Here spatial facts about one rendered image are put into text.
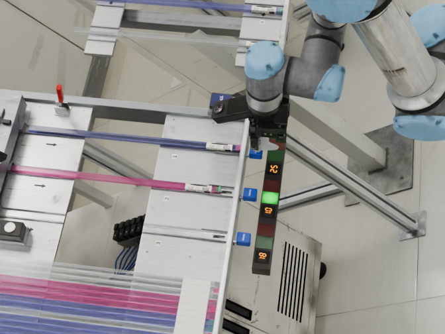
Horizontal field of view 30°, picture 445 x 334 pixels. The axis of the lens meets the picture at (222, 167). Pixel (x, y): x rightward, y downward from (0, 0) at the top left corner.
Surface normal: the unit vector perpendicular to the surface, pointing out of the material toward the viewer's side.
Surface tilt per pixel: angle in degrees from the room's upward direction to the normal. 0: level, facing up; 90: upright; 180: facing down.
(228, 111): 13
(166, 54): 90
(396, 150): 0
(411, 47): 105
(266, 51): 42
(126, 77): 0
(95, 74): 90
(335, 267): 0
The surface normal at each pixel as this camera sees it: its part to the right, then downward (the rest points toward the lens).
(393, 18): 0.61, 0.44
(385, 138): -0.70, -0.43
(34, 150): -0.04, -0.48
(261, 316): 0.70, -0.26
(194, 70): -0.15, 0.87
